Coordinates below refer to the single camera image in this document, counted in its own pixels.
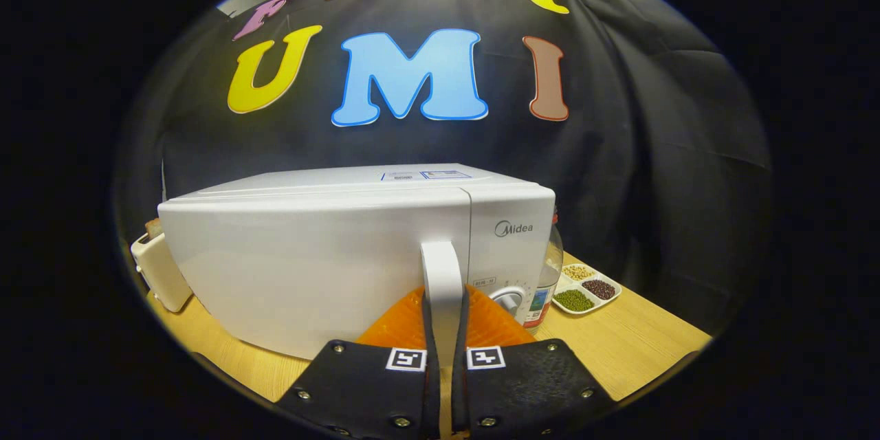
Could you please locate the cream toaster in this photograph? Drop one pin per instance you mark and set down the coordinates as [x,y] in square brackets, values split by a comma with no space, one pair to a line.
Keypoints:
[161,275]

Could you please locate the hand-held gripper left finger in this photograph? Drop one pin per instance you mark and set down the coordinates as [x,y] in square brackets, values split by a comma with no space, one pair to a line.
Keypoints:
[364,392]

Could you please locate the white microwave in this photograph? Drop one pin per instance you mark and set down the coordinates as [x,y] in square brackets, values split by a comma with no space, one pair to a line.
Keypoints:
[309,261]

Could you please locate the clear plastic water bottle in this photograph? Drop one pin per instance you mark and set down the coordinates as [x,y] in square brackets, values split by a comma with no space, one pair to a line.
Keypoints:
[548,289]

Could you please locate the white divided bean tray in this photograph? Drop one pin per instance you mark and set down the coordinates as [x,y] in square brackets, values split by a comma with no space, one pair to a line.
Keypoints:
[574,300]

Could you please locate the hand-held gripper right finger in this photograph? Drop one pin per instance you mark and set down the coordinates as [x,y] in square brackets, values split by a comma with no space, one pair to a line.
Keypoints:
[529,392]

